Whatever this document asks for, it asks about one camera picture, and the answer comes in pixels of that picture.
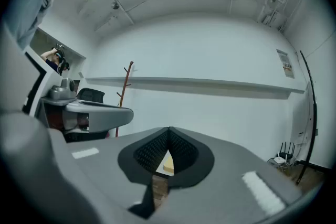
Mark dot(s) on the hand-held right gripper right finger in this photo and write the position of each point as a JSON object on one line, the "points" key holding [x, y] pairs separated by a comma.
{"points": [[223, 191]]}

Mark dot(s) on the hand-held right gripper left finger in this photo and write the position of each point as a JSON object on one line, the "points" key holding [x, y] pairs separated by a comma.
{"points": [[92, 178]]}

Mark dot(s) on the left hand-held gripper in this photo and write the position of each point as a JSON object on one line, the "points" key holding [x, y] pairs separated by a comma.
{"points": [[56, 91]]}

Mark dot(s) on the black office chair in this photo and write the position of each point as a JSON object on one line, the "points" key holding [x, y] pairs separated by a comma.
{"points": [[90, 94]]}

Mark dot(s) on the red-brown wooden coat rack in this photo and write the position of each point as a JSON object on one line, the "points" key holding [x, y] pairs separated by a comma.
{"points": [[127, 73]]}

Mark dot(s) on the white router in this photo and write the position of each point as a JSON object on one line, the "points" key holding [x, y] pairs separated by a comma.
{"points": [[279, 159]]}

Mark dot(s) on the black router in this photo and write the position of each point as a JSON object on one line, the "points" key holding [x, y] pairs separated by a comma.
{"points": [[286, 156]]}

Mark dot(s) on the black metal stand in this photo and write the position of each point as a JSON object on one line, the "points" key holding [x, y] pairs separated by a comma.
{"points": [[315, 112]]}

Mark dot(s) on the white wall ledge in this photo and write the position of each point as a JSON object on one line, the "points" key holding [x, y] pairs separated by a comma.
{"points": [[197, 84]]}

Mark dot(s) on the wall poster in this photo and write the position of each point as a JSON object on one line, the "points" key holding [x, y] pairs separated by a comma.
{"points": [[286, 63]]}

